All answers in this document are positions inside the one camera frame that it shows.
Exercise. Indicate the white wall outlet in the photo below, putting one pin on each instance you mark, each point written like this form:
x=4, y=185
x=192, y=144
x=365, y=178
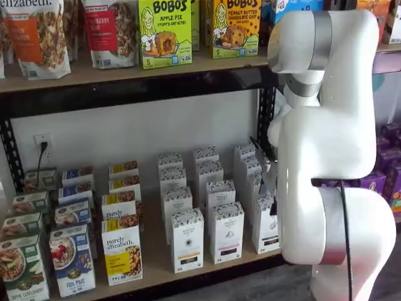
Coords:
x=44, y=147

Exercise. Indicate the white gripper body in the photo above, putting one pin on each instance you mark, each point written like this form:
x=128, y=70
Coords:
x=270, y=169

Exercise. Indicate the blue flax plus oatmeal box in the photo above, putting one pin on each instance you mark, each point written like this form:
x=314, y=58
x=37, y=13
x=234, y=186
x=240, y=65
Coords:
x=73, y=213
x=75, y=191
x=72, y=260
x=77, y=175

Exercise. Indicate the yellow Purely Elizabeth oatmeal box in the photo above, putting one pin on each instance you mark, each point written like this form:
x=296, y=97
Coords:
x=120, y=207
x=122, y=251
x=124, y=184
x=123, y=168

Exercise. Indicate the blue purple Zbar box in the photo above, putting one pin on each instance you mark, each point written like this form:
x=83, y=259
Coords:
x=297, y=4

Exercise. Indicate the white box green strip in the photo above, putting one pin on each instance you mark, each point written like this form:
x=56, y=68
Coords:
x=250, y=169
x=242, y=150
x=264, y=232
x=254, y=200

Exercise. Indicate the white box yellow strip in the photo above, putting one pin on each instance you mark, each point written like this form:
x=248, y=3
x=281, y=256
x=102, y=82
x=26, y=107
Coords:
x=170, y=160
x=175, y=200
x=172, y=178
x=187, y=241

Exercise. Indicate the purple Annie's snack box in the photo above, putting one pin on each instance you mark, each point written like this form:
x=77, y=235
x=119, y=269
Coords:
x=391, y=131
x=394, y=188
x=390, y=158
x=372, y=183

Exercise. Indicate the green Bobo's apple pie box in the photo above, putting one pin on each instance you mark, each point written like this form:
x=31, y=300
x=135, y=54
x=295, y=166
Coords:
x=195, y=25
x=164, y=34

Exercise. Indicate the yellow Bobo's peanut butter box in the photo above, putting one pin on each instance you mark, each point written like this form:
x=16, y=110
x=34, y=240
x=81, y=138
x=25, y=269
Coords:
x=236, y=31
x=207, y=22

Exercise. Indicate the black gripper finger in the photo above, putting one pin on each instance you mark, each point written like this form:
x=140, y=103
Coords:
x=273, y=205

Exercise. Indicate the green apple cinnamon oatmeal box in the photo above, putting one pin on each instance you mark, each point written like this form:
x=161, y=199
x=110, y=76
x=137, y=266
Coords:
x=39, y=178
x=20, y=224
x=22, y=269
x=29, y=202

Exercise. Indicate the white box pink strip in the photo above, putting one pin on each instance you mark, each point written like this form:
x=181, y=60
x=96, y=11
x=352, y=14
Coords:
x=208, y=172
x=220, y=192
x=205, y=153
x=227, y=232

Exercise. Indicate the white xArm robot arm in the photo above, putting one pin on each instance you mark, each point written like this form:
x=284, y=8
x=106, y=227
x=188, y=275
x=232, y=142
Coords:
x=329, y=141

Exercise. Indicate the blue Purely Elizabeth granola bag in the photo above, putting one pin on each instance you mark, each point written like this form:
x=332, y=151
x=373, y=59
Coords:
x=2, y=47

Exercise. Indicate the wooden shelf board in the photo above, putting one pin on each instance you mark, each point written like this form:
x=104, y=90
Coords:
x=388, y=48
x=94, y=76
x=156, y=251

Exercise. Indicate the orange Annie's snack box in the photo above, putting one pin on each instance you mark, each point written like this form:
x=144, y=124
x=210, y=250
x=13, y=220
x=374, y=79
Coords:
x=372, y=3

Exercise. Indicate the red Purely Elizabeth granola bag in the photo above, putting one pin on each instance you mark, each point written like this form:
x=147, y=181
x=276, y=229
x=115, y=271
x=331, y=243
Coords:
x=109, y=31

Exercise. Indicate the orange Purely Elizabeth granola bag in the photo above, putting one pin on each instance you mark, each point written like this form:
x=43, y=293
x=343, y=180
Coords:
x=73, y=28
x=40, y=37

